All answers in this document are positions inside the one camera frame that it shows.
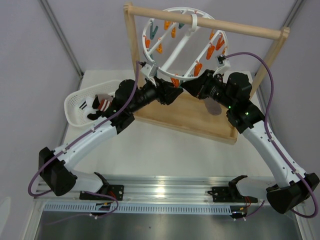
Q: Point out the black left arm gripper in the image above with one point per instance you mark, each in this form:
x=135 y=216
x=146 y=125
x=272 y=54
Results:
x=166 y=92

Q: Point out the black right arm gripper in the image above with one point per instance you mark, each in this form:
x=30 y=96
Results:
x=199 y=86

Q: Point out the taupe sock with orange stripes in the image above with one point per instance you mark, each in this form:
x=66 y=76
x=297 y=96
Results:
x=213 y=107

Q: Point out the white round clip hanger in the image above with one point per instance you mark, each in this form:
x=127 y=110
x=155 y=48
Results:
x=182 y=52

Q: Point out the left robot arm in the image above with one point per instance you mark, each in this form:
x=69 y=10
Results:
x=57 y=166

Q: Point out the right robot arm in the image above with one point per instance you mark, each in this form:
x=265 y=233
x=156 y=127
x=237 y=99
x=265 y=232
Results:
x=290 y=184

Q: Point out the wooden hanger stand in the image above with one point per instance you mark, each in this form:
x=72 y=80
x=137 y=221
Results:
x=188 y=114

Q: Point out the white sock with black stripes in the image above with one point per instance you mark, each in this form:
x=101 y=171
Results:
x=87 y=106

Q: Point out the white perforated plastic basket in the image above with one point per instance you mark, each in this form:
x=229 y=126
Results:
x=78 y=104

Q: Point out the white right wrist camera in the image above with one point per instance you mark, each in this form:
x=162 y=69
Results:
x=223 y=64

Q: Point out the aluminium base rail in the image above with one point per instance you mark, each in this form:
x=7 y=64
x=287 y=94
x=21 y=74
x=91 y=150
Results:
x=138 y=188

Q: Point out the metal wall rail left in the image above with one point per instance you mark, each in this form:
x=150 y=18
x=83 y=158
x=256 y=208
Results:
x=55 y=25

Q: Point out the white slotted cable duct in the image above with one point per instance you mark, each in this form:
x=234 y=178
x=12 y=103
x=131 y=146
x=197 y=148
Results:
x=200 y=209

